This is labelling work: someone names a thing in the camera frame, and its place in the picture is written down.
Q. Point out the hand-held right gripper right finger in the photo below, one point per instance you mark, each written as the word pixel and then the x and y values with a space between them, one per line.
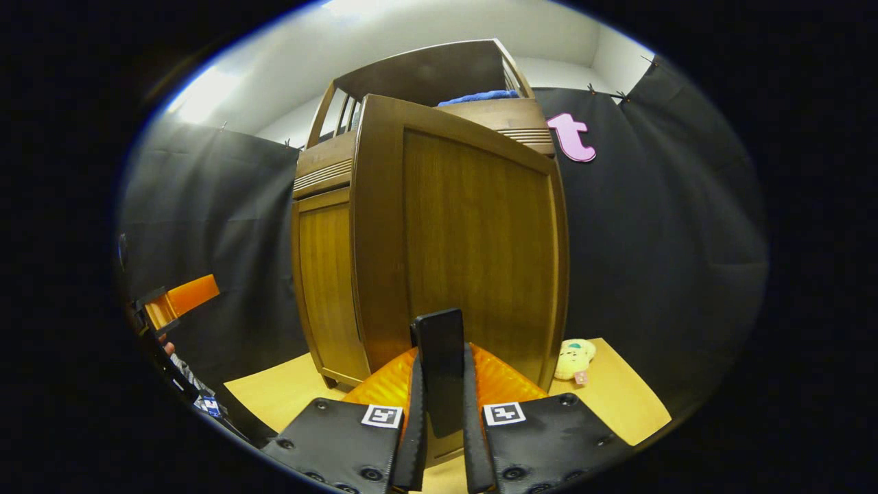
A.
pixel 473 446

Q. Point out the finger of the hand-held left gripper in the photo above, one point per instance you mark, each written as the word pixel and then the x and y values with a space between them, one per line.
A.
pixel 188 296

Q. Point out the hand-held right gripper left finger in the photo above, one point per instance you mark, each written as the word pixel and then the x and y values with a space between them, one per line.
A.
pixel 417 439

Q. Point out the wooden shoe cabinet door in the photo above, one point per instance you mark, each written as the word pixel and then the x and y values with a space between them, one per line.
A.
pixel 329 274
pixel 473 226

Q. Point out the wooden double-door shoe cabinet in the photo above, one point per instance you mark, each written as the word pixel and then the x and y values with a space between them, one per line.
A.
pixel 425 72

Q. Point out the pale yellow plush toy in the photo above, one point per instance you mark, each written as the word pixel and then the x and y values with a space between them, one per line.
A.
pixel 573 358

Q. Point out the ceiling light panel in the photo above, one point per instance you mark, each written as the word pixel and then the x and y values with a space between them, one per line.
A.
pixel 202 96

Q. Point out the black backdrop cloth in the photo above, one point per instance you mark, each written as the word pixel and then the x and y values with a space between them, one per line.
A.
pixel 651 240

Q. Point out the blue folded towel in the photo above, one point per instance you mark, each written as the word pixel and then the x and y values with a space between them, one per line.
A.
pixel 480 97

